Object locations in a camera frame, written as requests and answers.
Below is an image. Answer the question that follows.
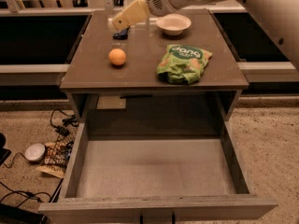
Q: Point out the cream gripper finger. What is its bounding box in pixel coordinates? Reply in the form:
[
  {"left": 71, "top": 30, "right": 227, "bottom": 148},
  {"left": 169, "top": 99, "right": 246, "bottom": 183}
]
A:
[{"left": 112, "top": 0, "right": 150, "bottom": 31}]

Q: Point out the white round puck device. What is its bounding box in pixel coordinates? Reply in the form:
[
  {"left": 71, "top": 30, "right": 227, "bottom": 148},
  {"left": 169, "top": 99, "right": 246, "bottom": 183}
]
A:
[{"left": 24, "top": 143, "right": 46, "bottom": 161}]

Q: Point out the green dang chips bag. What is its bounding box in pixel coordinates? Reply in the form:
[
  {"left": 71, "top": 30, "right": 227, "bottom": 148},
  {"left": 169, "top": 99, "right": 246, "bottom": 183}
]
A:
[{"left": 156, "top": 44, "right": 212, "bottom": 84}]

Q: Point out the orange fruit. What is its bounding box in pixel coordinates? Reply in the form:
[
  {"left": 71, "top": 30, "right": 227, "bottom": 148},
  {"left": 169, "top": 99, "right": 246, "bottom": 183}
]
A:
[{"left": 108, "top": 49, "right": 126, "bottom": 65}]

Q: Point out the grey cabinet with counter top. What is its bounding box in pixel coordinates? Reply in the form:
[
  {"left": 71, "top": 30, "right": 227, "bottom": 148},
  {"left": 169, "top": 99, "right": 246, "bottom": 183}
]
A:
[{"left": 61, "top": 9, "right": 249, "bottom": 115}]

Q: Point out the brown snack bag on floor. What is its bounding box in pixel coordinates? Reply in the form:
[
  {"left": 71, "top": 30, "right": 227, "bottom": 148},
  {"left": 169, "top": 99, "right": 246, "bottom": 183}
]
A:
[{"left": 36, "top": 143, "right": 71, "bottom": 179}]

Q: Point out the black power adapter with cable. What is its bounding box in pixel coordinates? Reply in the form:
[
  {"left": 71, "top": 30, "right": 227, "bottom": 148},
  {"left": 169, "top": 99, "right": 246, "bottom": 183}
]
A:
[{"left": 50, "top": 109, "right": 78, "bottom": 137}]

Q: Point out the white paper bowl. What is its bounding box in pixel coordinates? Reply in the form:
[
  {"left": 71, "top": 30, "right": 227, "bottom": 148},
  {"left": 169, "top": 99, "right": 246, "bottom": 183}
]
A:
[{"left": 156, "top": 14, "right": 192, "bottom": 35}]

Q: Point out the black cable on floor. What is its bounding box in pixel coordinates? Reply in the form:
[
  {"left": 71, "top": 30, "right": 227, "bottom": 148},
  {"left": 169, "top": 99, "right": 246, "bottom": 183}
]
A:
[{"left": 0, "top": 180, "right": 52, "bottom": 208}]

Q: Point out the grey open top drawer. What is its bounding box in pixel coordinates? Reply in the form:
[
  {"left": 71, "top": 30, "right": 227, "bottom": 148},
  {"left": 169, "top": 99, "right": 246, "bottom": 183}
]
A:
[{"left": 38, "top": 91, "right": 278, "bottom": 224}]

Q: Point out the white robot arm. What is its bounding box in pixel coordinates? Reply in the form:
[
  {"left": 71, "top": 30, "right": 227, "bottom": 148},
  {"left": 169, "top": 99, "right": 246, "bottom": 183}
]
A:
[{"left": 112, "top": 0, "right": 299, "bottom": 68}]

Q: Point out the dark blue snack wrapper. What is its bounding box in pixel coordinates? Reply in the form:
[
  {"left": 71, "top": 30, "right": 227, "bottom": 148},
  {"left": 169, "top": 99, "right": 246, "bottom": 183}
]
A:
[{"left": 113, "top": 28, "right": 130, "bottom": 40}]

